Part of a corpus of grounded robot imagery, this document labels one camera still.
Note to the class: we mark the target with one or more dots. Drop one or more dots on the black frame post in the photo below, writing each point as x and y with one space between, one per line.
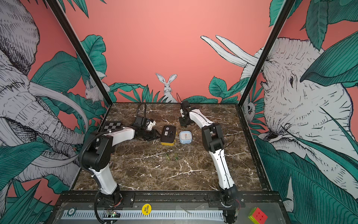
70 33
282 17

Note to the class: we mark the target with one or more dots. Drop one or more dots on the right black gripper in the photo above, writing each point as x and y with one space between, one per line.
182 122

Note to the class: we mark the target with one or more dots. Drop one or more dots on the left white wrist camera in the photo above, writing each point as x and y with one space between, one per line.
150 124

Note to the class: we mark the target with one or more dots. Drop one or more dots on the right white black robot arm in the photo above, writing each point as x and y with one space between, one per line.
213 142

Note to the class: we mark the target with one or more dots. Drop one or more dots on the left black frame post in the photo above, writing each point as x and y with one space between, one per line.
70 33

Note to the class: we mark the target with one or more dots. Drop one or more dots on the yellow rectangular alarm clock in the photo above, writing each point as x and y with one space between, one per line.
168 135

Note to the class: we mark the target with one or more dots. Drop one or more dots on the black mounting rail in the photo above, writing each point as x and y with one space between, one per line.
130 197

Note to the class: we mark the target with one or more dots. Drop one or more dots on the small green circuit board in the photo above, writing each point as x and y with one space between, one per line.
113 214

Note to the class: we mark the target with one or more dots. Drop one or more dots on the colourful rubik cube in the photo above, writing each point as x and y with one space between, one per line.
257 216

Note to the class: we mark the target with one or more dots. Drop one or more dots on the black white checkerboard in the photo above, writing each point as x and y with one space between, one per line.
110 126

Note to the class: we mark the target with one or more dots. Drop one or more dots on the white slotted cable duct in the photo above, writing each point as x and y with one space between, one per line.
135 214

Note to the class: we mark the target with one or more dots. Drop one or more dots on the yellow round sticker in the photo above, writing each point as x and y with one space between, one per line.
146 209

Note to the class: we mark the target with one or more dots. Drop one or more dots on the right black frame post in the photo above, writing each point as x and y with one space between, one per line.
282 17

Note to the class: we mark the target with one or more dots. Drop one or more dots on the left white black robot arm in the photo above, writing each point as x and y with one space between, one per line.
96 154

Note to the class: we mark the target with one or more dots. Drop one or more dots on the light blue small alarm clock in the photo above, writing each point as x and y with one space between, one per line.
186 137

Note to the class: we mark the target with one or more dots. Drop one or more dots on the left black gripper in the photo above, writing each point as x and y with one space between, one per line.
154 136

